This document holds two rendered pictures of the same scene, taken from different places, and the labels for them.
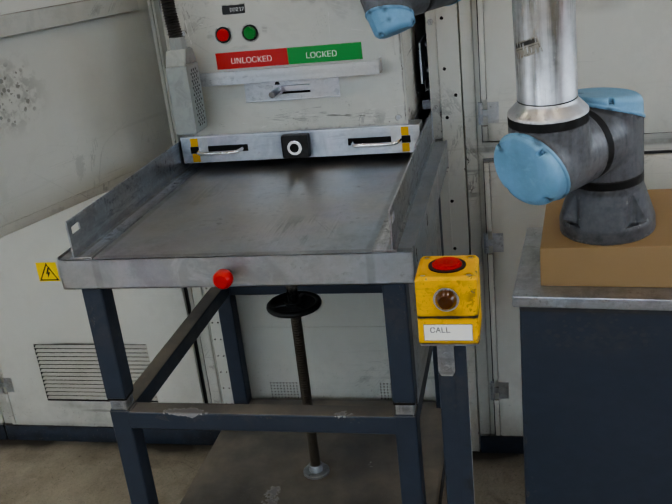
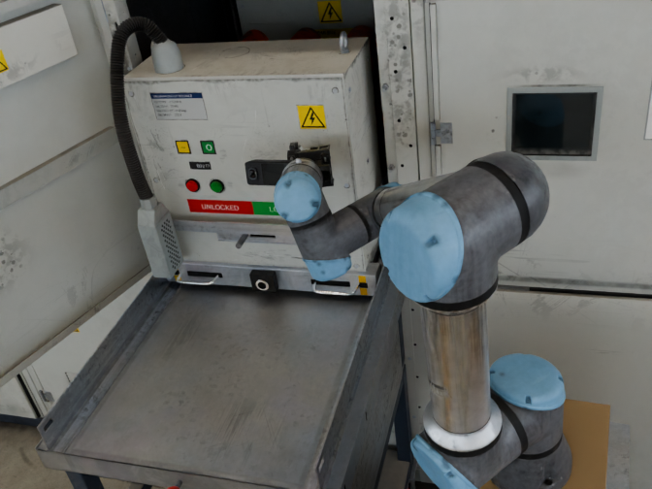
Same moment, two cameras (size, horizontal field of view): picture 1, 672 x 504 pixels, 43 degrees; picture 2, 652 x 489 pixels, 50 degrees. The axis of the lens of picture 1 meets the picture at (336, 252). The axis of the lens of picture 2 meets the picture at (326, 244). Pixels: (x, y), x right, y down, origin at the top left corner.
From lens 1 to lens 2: 0.76 m
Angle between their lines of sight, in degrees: 14
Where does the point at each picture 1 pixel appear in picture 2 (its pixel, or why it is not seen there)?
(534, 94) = (444, 422)
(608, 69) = (561, 226)
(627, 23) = (582, 190)
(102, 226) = (79, 401)
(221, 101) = (196, 236)
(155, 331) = not seen: hidden behind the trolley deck
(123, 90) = (110, 215)
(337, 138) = (301, 277)
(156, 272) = (119, 471)
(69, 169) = (61, 302)
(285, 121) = (254, 257)
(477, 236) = not seen: hidden behind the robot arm
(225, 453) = not seen: outside the picture
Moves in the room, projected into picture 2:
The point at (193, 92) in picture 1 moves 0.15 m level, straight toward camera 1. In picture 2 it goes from (165, 244) to (159, 283)
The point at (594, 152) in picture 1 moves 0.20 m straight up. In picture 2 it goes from (505, 456) to (507, 359)
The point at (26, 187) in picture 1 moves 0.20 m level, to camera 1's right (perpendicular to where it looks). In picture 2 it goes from (20, 333) to (105, 327)
